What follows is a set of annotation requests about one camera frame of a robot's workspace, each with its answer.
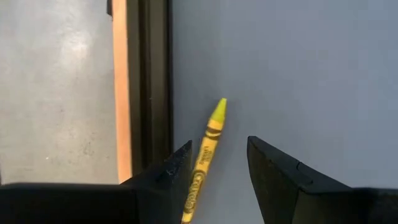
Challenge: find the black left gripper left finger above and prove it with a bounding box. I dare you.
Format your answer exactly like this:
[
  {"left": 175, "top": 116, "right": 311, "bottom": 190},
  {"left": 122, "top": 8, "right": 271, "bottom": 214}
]
[{"left": 0, "top": 140, "right": 193, "bottom": 224}]

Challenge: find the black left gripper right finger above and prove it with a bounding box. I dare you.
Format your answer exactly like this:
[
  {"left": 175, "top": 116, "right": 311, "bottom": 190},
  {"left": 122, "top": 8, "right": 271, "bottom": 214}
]
[{"left": 248, "top": 136, "right": 398, "bottom": 224}]

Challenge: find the yellow crayon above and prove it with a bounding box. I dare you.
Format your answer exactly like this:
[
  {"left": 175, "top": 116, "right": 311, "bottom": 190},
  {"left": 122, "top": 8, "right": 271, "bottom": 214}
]
[{"left": 181, "top": 98, "right": 228, "bottom": 224}]

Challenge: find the grey table mat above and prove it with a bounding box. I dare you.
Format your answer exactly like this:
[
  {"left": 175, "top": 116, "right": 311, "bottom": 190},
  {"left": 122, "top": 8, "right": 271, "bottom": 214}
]
[{"left": 172, "top": 0, "right": 398, "bottom": 224}]

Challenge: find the black aluminium table frame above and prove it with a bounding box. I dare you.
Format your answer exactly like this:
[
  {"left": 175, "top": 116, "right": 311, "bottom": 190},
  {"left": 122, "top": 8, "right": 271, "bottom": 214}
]
[{"left": 107, "top": 0, "right": 174, "bottom": 184}]

